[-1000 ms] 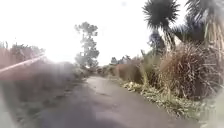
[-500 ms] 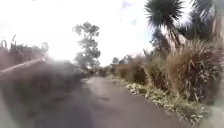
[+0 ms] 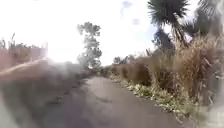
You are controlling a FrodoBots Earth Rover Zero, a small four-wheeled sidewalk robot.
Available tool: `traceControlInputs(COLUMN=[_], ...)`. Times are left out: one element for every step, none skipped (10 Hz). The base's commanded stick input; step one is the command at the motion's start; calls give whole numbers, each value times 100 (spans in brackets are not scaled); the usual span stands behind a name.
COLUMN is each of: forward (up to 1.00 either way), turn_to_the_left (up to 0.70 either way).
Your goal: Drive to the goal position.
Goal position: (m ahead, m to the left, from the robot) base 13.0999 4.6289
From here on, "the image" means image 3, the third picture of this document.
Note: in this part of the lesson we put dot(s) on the dry brown bushes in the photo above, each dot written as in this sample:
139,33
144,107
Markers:
188,70

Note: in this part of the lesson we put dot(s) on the brown earth bank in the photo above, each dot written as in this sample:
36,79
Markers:
38,80

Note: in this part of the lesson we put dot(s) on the palm-like trees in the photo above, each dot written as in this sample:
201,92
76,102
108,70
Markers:
166,18

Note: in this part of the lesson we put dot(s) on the grey asphalt road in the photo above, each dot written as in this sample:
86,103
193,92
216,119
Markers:
110,106

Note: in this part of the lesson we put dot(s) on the green grass verge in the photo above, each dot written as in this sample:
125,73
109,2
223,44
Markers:
156,96

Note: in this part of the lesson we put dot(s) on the tall slender tree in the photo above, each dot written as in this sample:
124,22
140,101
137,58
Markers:
90,45

